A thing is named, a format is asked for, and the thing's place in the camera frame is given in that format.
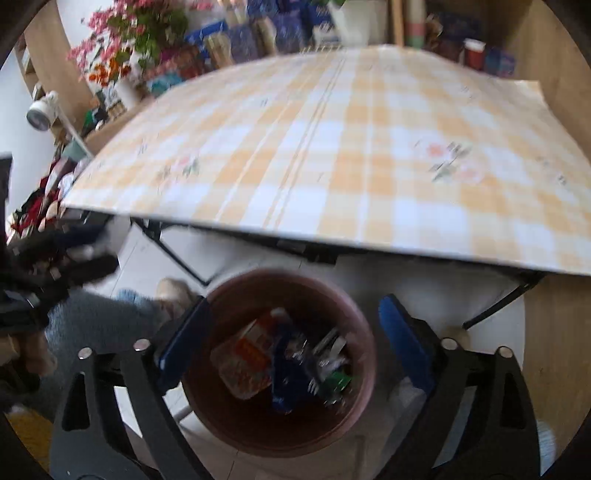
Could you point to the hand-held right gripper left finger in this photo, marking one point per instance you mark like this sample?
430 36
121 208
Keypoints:
184 341

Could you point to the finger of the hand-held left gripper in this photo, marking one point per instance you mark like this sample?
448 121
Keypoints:
64 242
78 274

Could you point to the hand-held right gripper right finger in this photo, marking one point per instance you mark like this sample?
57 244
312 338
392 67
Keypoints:
406 341

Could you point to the orange white snack wrapper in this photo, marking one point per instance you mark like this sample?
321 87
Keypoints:
244 360

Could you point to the green wrapper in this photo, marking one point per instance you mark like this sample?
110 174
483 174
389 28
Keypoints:
337 385

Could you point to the brown round waste bin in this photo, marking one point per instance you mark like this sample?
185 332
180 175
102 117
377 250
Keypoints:
240 429

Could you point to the blue snack wrapper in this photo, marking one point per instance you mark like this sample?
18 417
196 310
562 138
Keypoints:
286 378

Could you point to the person's left hand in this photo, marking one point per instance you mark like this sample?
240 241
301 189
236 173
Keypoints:
34 353

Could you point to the person's grey trouser leg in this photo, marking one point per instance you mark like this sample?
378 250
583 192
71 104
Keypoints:
92 318

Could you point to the person's beige shoe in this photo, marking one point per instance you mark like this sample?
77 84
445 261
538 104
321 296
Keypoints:
175 295

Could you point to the pile of clothes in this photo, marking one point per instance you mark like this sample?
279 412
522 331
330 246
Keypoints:
51 194

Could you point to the wooden cabinet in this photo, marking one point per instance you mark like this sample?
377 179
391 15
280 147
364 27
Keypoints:
115 129

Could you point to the white desk fan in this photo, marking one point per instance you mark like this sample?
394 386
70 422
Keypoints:
39 113

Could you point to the yellow mat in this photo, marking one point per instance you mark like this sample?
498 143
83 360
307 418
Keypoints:
30 436

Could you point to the white vase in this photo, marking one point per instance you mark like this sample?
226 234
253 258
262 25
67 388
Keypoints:
127 92

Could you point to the orange flower bunch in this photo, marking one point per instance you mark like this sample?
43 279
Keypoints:
108 74

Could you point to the tall wooden shelf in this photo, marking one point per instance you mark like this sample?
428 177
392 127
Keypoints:
46 55

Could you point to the yellow checked floral tablecloth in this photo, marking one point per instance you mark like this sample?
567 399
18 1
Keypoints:
346 161

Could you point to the patterned metal tin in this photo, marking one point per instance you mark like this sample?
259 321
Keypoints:
178 71

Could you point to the pink flower plant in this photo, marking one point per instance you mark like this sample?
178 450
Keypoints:
129 27

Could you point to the stack of blue gift boxes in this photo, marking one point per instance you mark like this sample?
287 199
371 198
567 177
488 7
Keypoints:
258 32

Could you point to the red paper cup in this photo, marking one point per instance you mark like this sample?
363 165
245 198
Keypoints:
474 55

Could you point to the small blue box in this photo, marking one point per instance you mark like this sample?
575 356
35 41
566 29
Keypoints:
499 61

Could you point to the stack of paper cups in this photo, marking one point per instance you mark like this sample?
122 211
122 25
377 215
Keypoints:
415 25

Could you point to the white plant pot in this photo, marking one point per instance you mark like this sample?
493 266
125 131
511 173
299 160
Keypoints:
360 23

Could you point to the wooden shelf unit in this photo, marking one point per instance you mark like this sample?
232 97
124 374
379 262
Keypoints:
508 18

